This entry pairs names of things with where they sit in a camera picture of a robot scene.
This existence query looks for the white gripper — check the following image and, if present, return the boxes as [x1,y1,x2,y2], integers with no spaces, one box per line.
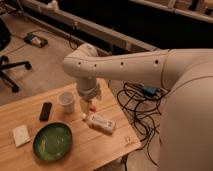
[76,78,100,114]

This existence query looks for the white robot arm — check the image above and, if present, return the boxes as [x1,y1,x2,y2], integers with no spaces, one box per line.
[63,44,213,171]

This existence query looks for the green ceramic bowl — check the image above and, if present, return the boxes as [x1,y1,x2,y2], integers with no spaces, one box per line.
[33,122,73,161]

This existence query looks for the white plastic bottle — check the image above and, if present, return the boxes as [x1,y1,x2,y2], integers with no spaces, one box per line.
[82,113,116,134]

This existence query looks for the black remote control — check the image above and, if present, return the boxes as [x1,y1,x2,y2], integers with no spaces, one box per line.
[39,102,52,121]

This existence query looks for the blue power adapter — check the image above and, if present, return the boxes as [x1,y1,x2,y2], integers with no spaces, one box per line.
[142,86,157,97]

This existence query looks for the white folded cloth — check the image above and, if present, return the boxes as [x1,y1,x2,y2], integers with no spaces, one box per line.
[12,125,30,147]

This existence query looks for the green box on floor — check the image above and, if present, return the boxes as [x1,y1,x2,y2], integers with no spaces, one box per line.
[24,33,48,48]

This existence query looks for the black office chair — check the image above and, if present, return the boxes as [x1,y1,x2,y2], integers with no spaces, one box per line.
[0,18,32,93]

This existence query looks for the black tangled cables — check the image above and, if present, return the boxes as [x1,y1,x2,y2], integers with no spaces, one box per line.
[116,81,168,167]

